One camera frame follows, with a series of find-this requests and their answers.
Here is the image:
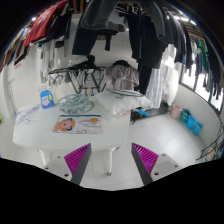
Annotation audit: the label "pink plastic bucket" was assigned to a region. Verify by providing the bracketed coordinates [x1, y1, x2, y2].
[171, 104, 183, 119]

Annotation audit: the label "bundle of wire hangers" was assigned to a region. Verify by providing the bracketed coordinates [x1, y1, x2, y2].
[14, 105, 41, 129]

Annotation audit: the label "light blue plastic bucket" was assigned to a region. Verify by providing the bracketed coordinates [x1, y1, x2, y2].
[192, 122, 203, 136]

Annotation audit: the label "red hanging shirt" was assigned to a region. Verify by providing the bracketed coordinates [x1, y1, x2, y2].
[24, 0, 67, 47]

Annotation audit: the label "black hanging trousers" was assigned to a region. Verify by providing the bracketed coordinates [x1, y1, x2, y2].
[126, 0, 166, 94]

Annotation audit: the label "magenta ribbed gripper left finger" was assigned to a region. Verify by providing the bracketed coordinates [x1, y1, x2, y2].
[64, 144, 92, 185]

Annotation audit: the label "white folding table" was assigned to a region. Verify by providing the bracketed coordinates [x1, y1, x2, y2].
[13, 97, 130, 174]

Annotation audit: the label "grey garment on rack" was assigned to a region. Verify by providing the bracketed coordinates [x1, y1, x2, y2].
[104, 65, 139, 90]

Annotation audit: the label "folding drying rack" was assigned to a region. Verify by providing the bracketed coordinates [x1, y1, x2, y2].
[48, 67, 106, 94]

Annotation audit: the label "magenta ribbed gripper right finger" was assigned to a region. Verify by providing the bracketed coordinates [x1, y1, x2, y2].
[131, 143, 159, 185]

